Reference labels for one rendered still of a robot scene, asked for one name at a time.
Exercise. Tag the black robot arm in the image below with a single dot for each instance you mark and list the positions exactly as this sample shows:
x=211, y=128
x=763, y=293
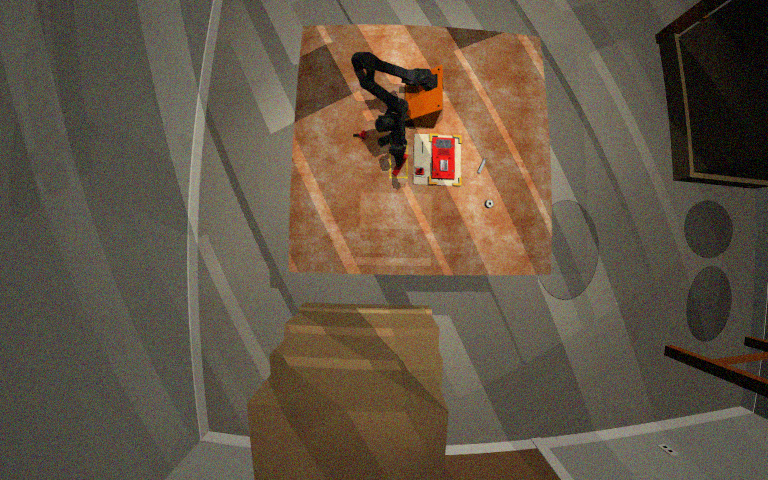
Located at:
x=390, y=121

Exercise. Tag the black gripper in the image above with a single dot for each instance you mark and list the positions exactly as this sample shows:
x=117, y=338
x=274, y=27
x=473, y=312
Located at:
x=397, y=149

